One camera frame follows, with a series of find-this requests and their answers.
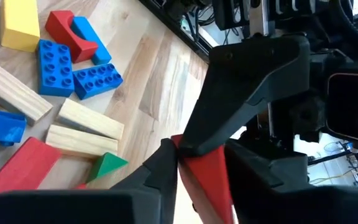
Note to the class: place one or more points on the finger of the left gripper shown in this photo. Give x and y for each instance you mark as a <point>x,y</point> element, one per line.
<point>353,105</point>
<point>244,87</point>

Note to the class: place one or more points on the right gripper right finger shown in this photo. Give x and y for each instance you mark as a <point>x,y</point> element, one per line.
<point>275,202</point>

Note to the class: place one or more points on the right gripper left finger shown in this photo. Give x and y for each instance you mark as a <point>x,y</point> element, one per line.
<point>135,202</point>

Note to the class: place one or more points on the green wooden triangle block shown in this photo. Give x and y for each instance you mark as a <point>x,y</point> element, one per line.
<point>104,166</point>

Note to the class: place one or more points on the small red brick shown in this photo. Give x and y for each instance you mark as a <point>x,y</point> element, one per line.
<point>81,186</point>

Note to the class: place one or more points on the red wooden triangle block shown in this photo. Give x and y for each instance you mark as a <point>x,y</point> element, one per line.
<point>210,174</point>

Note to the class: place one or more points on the plain blue wooden block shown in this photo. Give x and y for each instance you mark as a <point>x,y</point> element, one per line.
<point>96,46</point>

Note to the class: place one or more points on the red wooden arch block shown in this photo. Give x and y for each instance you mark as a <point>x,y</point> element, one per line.
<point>61,28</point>

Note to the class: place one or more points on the large yellow wooden block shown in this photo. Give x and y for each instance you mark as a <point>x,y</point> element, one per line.
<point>20,25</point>

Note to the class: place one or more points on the natural wooden block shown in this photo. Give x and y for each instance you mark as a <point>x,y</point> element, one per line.
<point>11,88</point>
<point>79,141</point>
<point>89,119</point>

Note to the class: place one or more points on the black aluminium table frame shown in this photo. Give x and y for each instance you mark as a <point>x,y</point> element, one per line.
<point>179,28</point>

